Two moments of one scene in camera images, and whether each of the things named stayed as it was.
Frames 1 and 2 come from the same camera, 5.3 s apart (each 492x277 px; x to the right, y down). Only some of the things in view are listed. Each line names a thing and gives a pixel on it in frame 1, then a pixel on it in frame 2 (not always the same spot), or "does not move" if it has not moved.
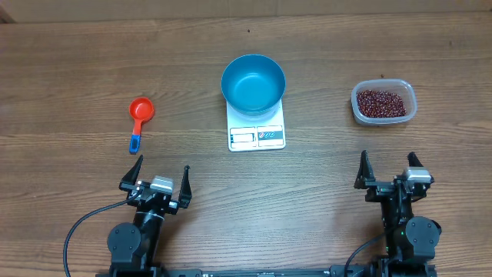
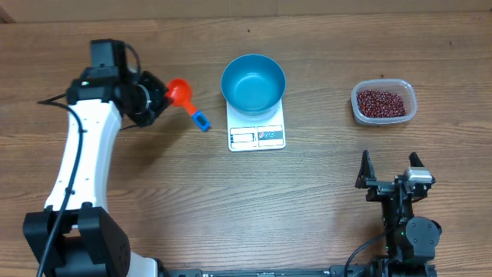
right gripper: [379, 189] does not move
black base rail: [367, 270] does not move
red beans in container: [380, 104] does not move
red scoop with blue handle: [141, 108] → [180, 91]
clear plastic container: [377, 101] does not move
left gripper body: [172, 208] → [148, 101]
